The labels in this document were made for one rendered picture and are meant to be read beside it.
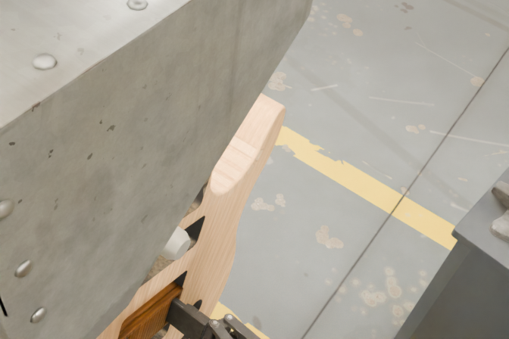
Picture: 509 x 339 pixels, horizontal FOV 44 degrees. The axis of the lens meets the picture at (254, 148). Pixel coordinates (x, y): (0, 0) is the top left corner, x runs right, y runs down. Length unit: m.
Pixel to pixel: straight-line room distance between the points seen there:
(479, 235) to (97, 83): 1.13
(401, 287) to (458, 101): 0.93
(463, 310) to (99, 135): 1.27
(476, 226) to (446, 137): 1.20
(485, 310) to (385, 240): 0.75
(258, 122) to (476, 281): 0.79
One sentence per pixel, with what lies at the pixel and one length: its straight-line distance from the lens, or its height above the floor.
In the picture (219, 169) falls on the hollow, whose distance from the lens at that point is 0.64.
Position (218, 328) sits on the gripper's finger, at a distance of 0.66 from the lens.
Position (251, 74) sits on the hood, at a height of 1.47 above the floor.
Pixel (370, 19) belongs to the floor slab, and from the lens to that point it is 2.89.
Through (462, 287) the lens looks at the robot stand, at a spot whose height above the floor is 0.56.
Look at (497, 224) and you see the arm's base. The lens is 1.28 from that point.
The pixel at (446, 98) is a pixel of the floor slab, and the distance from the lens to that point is 2.61.
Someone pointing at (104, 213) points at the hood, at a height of 1.46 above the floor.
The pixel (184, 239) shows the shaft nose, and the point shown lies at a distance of 0.45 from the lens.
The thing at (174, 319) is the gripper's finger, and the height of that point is 1.03.
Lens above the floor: 1.64
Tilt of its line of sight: 48 degrees down
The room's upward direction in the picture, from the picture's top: 10 degrees clockwise
